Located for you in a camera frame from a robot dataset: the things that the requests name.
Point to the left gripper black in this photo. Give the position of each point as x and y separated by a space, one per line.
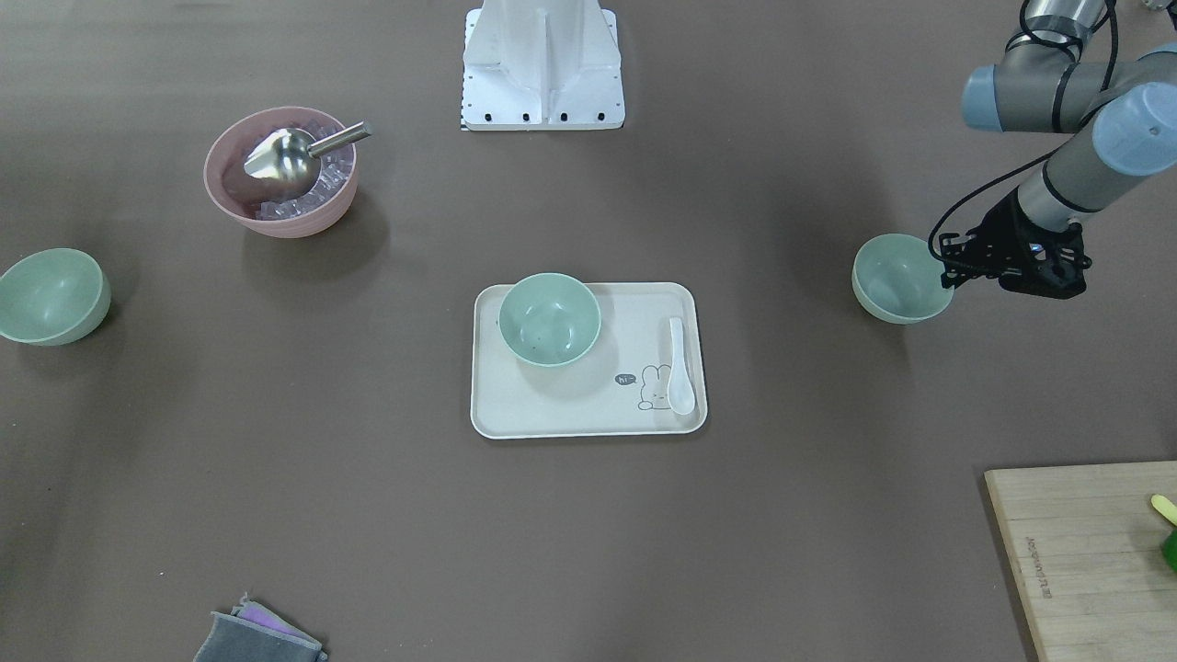
1003 226

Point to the green bowl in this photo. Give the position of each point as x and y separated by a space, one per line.
53 297
896 279
550 319

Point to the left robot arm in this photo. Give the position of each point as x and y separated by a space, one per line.
1060 74

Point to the wooden cutting board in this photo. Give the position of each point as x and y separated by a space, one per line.
1085 549

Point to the white ceramic spoon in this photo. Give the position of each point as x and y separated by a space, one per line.
681 394

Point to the yellow plastic knife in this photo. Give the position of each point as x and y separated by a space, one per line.
1165 507

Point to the green lime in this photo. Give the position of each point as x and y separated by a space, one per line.
1168 550

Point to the beige serving tray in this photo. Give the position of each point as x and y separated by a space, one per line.
621 386

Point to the green bowl on tray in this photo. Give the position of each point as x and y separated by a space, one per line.
550 319

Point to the metal ice scoop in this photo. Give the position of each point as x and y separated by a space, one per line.
286 164

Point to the pink bowl with ice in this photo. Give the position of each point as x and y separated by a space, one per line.
310 214

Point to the grey folded cloth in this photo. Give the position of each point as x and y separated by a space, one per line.
251 631

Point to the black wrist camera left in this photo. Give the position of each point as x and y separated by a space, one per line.
1069 259

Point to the white camera pole stand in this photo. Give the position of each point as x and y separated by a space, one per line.
541 66

